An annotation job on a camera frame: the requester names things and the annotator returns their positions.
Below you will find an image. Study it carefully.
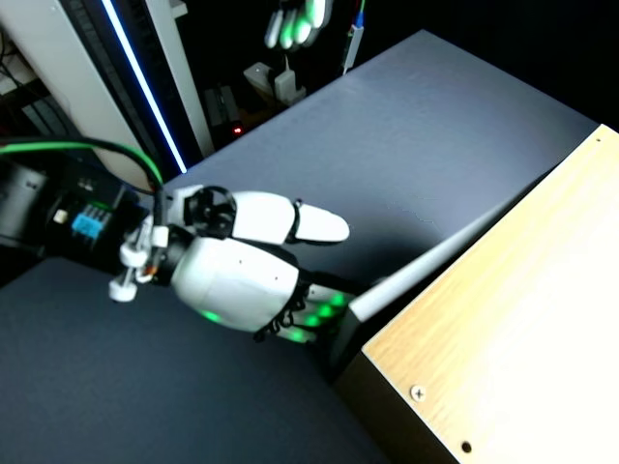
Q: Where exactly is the green cable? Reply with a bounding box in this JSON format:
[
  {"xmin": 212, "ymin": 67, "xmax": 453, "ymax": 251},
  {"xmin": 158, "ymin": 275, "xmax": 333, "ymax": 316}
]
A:
[{"xmin": 0, "ymin": 137, "xmax": 165, "ymax": 194}]

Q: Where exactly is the white power adapter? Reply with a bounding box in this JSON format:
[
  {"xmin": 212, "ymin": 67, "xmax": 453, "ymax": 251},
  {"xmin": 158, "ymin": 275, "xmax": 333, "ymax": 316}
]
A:
[{"xmin": 273, "ymin": 53, "xmax": 299, "ymax": 101}]

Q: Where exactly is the thick black cable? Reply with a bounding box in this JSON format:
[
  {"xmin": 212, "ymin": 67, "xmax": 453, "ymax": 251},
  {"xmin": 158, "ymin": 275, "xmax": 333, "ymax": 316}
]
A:
[{"xmin": 72, "ymin": 137, "xmax": 168, "ymax": 228}]

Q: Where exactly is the grey table cloth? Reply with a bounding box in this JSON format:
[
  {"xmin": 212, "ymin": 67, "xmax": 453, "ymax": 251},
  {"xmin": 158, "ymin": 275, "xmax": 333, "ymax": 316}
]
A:
[{"xmin": 0, "ymin": 28, "xmax": 611, "ymax": 464}]

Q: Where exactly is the light wooden box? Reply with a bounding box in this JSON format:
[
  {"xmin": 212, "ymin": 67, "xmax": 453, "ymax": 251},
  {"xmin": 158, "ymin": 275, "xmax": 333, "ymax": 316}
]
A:
[{"xmin": 333, "ymin": 123, "xmax": 619, "ymax": 464}]

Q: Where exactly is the white power strip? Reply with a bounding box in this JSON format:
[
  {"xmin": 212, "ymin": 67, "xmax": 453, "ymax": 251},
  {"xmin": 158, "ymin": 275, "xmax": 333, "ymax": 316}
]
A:
[{"xmin": 243, "ymin": 61, "xmax": 309, "ymax": 106}]

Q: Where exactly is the black box with red light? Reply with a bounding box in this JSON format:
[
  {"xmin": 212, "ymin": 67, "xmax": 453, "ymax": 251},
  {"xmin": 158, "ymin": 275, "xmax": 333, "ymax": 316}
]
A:
[{"xmin": 202, "ymin": 84, "xmax": 249, "ymax": 141}]

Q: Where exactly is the white column with light strip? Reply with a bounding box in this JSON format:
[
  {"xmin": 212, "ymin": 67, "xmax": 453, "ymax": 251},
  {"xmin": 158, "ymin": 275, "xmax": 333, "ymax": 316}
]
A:
[{"xmin": 0, "ymin": 0, "xmax": 217, "ymax": 194}]

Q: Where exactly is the multicoloured wire with white plug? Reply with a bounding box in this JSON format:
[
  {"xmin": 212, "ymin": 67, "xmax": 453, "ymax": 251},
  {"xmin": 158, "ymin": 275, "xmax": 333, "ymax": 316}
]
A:
[{"xmin": 340, "ymin": 0, "xmax": 369, "ymax": 76}]

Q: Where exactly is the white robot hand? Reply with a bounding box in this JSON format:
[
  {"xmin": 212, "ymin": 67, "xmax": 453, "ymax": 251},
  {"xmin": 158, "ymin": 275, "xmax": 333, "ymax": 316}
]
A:
[
  {"xmin": 168, "ymin": 185, "xmax": 362, "ymax": 347},
  {"xmin": 263, "ymin": 0, "xmax": 335, "ymax": 51}
]

